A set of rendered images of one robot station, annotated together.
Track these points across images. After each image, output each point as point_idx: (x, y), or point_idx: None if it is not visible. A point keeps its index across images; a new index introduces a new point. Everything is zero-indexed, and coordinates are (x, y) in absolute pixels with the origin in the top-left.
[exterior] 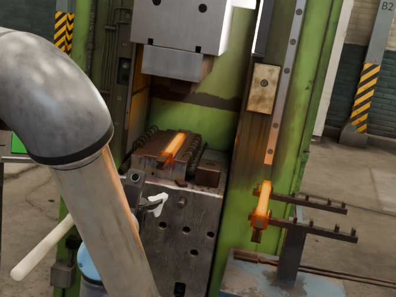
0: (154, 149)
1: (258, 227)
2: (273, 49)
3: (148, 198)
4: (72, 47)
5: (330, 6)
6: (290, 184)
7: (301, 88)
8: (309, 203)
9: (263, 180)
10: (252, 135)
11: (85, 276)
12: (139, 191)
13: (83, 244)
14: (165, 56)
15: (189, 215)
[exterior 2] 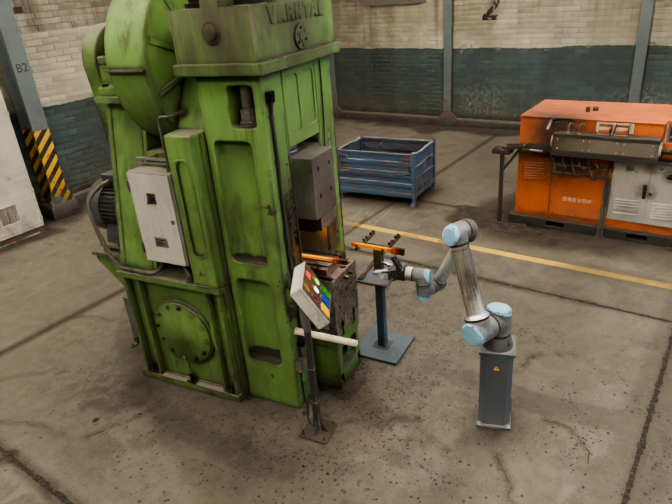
0: (319, 263)
1: (403, 249)
2: None
3: (389, 265)
4: (279, 243)
5: (336, 158)
6: (343, 239)
7: (337, 197)
8: (368, 238)
9: (338, 245)
10: (332, 229)
11: (427, 285)
12: (399, 261)
13: (428, 275)
14: (326, 217)
15: (350, 276)
